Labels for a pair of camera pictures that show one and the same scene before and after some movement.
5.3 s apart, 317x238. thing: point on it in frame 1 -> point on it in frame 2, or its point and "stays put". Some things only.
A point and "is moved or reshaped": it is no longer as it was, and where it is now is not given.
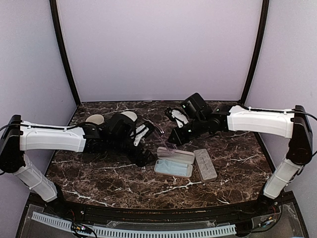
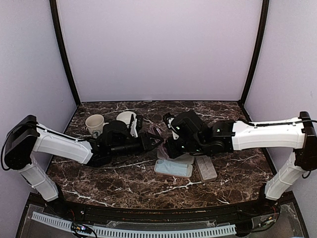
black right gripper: [181, 140] -> [173, 153]
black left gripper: [141, 161] -> [146, 143]
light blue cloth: [171, 167] stays put
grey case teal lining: [206, 167] stays put
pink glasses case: [174, 162] stays put
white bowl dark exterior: [130, 114] stays put
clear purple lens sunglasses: [170, 148] is moved or reshaped
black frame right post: [265, 11] stays put
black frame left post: [54, 15] stays put
